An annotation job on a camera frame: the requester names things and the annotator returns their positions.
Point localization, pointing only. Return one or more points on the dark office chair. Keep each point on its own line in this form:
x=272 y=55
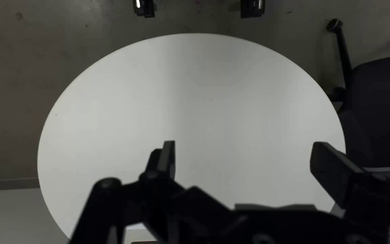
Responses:
x=365 y=108

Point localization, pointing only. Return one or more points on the round white table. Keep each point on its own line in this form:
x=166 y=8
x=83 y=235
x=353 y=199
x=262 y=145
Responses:
x=243 y=116

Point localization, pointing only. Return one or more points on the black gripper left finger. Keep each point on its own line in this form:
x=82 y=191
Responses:
x=162 y=162

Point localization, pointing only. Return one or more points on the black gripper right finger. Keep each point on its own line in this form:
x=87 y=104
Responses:
x=338 y=174

